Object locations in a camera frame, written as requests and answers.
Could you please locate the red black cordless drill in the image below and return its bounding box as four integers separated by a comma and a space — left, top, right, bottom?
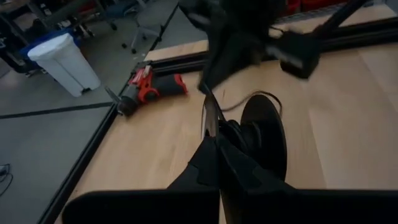
104, 65, 189, 118

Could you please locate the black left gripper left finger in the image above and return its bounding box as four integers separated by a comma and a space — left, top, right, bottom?
61, 135, 221, 224

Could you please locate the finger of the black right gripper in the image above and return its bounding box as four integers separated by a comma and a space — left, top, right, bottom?
216, 32, 269, 91
198, 32, 234, 94

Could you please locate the red plastic storage bin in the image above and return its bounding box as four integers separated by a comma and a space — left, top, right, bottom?
300, 0, 354, 12

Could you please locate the black cord spool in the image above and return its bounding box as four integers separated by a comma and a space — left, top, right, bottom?
200, 89, 289, 182

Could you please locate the white trash bin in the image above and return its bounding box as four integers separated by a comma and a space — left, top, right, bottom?
27, 32, 102, 98

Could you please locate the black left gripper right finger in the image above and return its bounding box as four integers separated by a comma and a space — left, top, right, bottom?
219, 136, 398, 224

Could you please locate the thin black cord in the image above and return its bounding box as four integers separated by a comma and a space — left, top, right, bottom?
217, 89, 283, 156

